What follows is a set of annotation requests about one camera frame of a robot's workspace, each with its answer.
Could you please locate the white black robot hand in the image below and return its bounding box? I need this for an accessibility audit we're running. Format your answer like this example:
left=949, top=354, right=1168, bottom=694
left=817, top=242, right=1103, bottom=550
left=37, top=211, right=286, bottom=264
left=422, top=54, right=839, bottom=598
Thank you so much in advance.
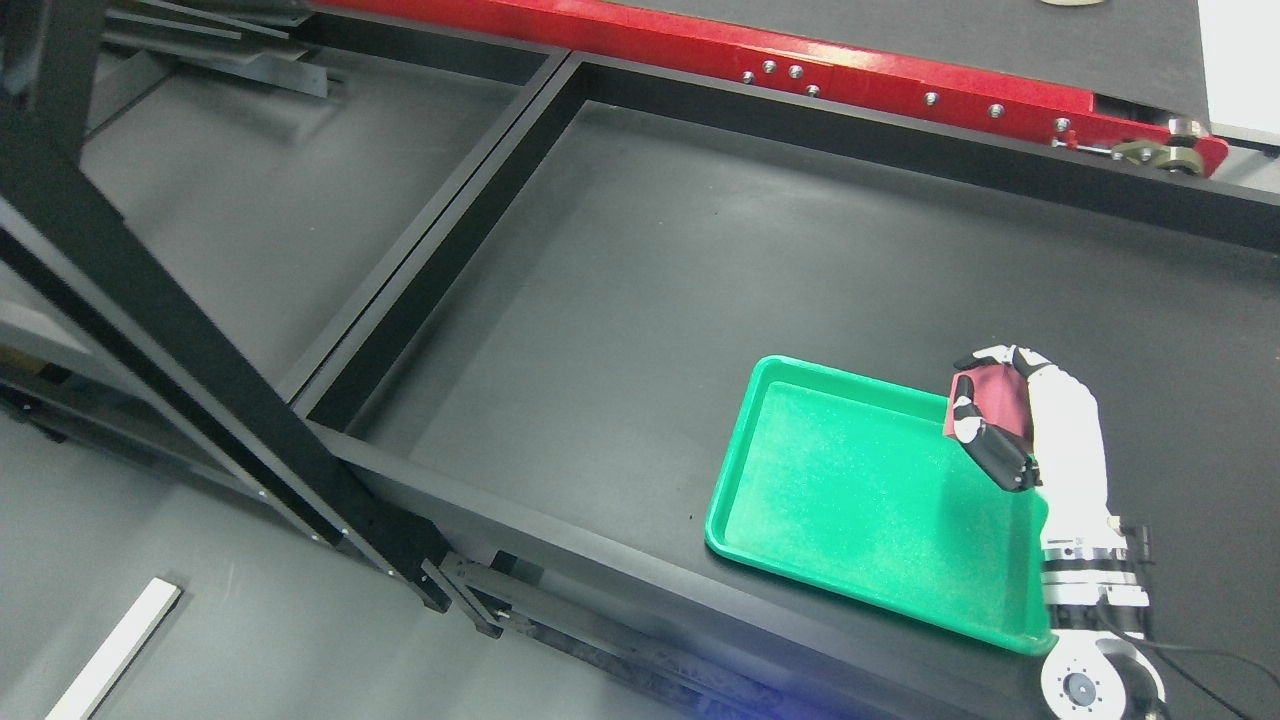
left=952, top=345, right=1112, bottom=548

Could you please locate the black middle metal shelf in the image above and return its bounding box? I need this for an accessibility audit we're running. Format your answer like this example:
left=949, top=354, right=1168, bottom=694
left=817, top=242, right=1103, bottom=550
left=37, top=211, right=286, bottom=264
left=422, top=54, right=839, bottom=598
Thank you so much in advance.
left=294, top=54, right=1279, bottom=719

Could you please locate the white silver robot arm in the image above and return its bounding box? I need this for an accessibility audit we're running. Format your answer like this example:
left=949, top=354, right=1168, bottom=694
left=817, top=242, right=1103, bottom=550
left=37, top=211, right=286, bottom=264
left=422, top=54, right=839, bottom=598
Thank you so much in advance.
left=1039, top=516, right=1170, bottom=719

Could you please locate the green plastic tray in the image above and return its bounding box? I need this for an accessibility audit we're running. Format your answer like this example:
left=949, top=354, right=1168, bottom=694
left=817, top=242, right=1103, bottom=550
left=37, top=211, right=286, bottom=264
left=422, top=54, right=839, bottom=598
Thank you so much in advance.
left=704, top=355, right=1056, bottom=656

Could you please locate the black left metal shelf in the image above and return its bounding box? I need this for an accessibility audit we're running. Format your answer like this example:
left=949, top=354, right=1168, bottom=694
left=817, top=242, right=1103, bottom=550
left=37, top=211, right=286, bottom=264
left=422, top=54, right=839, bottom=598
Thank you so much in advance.
left=3, top=1, right=568, bottom=612

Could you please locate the pink block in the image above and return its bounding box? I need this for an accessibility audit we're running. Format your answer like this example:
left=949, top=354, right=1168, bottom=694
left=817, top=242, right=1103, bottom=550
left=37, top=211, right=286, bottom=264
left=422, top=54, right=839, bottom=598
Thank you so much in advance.
left=943, top=364, right=1033, bottom=447

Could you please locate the red metal beam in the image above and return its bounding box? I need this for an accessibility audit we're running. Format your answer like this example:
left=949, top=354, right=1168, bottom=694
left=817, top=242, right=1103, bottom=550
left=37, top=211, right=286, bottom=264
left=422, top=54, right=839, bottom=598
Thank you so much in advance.
left=339, top=1, right=1229, bottom=177

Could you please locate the white desk leg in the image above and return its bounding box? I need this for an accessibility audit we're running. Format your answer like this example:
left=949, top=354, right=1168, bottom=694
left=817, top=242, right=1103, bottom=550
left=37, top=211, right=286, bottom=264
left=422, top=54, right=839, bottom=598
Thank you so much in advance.
left=45, top=577, right=184, bottom=719

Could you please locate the black metal shelf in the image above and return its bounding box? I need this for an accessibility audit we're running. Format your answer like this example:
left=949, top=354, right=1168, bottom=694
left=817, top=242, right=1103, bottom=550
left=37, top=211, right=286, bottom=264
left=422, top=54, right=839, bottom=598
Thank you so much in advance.
left=294, top=54, right=1279, bottom=719
left=3, top=1, right=568, bottom=612

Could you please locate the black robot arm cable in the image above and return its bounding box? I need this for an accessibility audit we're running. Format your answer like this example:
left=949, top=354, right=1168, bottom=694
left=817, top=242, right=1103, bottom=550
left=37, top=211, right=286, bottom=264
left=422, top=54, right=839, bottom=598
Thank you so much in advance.
left=1135, top=520, right=1280, bottom=720

